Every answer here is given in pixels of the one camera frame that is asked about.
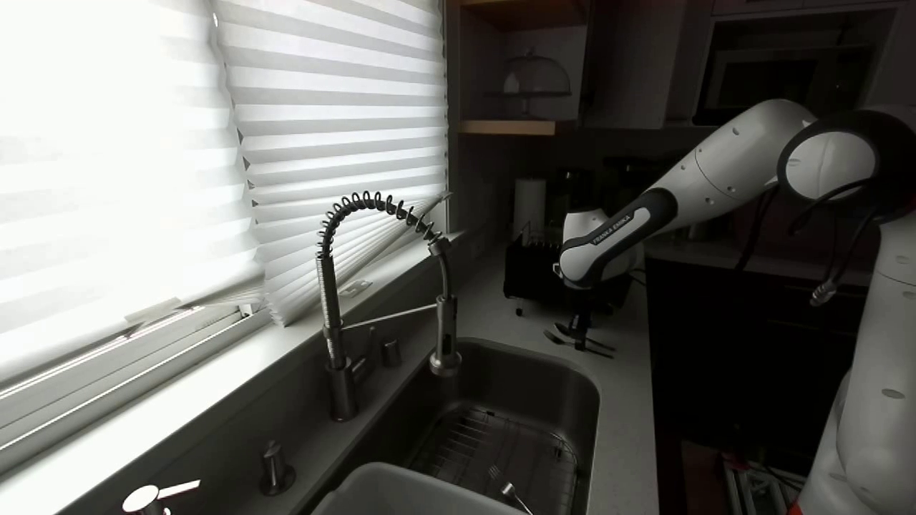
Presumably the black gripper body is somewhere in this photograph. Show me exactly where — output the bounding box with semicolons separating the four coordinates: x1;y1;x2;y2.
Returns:
561;281;607;324

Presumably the grey kitchen sink basin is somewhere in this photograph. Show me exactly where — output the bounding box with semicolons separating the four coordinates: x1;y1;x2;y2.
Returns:
312;334;604;515

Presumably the black utensil holder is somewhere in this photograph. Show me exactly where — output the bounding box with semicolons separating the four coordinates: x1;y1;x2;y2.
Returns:
500;234;577;309

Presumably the small metal counter button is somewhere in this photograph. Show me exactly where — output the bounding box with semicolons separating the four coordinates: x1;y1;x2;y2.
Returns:
377;334;402;373

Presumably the glass cake dome stand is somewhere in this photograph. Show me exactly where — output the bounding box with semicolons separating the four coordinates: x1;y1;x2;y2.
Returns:
498;48;574;103

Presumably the chrome spring kitchen faucet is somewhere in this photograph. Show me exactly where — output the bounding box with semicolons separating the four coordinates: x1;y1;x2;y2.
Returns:
314;189;465;426

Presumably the black built-in microwave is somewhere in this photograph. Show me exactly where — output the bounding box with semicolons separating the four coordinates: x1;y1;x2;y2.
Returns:
693;8;900;130

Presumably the small metal counter knob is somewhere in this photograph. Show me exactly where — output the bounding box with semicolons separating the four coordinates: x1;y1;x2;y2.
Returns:
261;439;296;502

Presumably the white pleated window blind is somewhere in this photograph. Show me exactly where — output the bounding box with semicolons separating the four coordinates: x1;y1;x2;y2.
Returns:
0;0;451;389

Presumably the metal wire sink grid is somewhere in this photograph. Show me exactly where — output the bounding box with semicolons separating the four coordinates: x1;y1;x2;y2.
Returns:
405;397;581;515

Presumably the wooden wall shelf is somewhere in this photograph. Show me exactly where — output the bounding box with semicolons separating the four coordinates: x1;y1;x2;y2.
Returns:
454;117;577;140

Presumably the thick black cable bundle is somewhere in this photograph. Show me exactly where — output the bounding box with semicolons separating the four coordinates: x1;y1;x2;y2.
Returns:
732;177;888;312

